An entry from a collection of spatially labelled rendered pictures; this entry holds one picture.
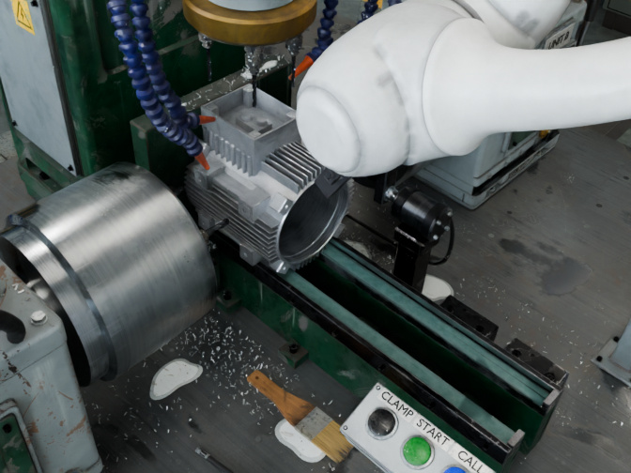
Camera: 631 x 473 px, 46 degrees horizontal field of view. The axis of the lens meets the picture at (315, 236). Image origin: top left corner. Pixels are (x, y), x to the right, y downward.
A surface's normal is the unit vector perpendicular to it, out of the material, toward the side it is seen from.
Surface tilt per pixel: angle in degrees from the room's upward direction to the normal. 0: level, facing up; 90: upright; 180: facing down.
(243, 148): 90
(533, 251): 0
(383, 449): 23
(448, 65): 43
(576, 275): 0
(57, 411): 89
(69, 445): 89
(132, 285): 54
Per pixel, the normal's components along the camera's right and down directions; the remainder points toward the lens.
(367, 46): -0.08, -0.67
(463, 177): -0.69, 0.47
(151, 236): 0.50, -0.26
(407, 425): -0.23, -0.49
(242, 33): -0.01, 0.68
